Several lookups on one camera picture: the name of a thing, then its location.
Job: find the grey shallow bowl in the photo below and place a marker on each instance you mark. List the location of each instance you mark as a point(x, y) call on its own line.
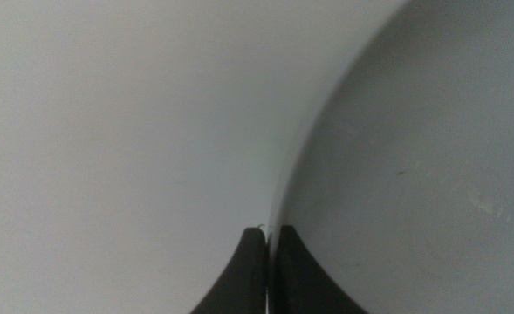
point(413, 152)

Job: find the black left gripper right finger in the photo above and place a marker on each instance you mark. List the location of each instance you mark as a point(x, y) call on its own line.
point(302, 279)

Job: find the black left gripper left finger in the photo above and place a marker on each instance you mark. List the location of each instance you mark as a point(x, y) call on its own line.
point(243, 279)

